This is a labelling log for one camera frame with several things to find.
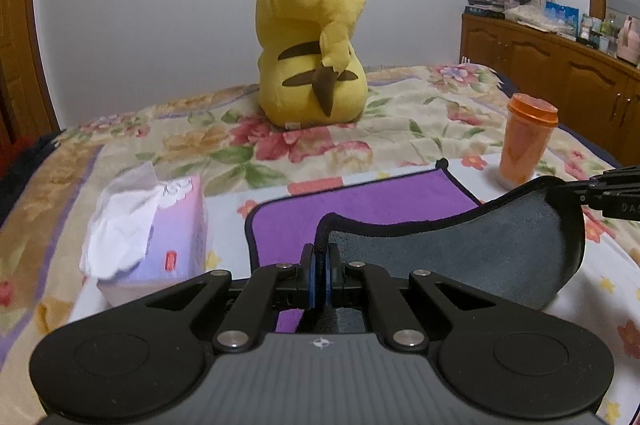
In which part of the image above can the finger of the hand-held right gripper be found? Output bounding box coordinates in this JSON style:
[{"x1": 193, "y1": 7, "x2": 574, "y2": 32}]
[{"x1": 553, "y1": 166, "x2": 623, "y2": 217}]

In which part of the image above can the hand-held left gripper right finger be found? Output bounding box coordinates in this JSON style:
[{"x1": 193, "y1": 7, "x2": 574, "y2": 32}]
[{"x1": 324, "y1": 242, "x2": 497, "y2": 351}]

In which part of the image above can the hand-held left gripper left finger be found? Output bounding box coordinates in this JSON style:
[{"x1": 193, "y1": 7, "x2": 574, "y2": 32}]
[{"x1": 144, "y1": 242, "x2": 322, "y2": 354}]

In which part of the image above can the purple and grey towel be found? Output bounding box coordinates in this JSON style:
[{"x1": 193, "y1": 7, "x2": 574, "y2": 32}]
[{"x1": 244, "y1": 158, "x2": 586, "y2": 336}]

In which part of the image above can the orange plastic cup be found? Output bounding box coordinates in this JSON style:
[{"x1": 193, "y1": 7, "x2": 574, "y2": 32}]
[{"x1": 495, "y1": 94, "x2": 560, "y2": 191}]

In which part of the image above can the wooden cabinet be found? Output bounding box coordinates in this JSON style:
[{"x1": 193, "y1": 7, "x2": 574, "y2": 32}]
[{"x1": 459, "y1": 12, "x2": 640, "y2": 167}]

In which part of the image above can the pink tissue box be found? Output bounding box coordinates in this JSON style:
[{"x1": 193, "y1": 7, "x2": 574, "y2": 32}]
[{"x1": 80, "y1": 162, "x2": 211, "y2": 309}]

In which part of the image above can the group of small bottles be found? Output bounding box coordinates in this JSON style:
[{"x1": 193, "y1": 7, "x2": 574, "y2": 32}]
[{"x1": 577, "y1": 12, "x2": 619, "y2": 56}]

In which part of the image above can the floral blanket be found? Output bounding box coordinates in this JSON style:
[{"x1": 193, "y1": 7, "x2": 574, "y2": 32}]
[{"x1": 0, "y1": 64, "x2": 640, "y2": 421}]

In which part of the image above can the blue picture box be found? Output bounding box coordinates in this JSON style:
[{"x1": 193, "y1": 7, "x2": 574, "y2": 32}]
[{"x1": 544, "y1": 1, "x2": 580, "y2": 39}]

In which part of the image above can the dark flat book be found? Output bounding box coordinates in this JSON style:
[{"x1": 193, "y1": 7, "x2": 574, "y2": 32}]
[{"x1": 463, "y1": 6, "x2": 506, "y2": 20}]

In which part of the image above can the yellow plush toy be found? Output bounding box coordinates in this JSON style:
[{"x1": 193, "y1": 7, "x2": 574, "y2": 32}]
[{"x1": 223, "y1": 0, "x2": 372, "y2": 131}]

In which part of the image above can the dark cloth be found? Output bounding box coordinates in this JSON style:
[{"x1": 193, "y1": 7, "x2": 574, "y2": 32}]
[{"x1": 0, "y1": 130, "x2": 68, "y2": 228}]

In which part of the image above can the wooden door frame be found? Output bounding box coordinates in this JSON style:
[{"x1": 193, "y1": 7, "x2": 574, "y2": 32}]
[{"x1": 0, "y1": 0, "x2": 62, "y2": 156}]

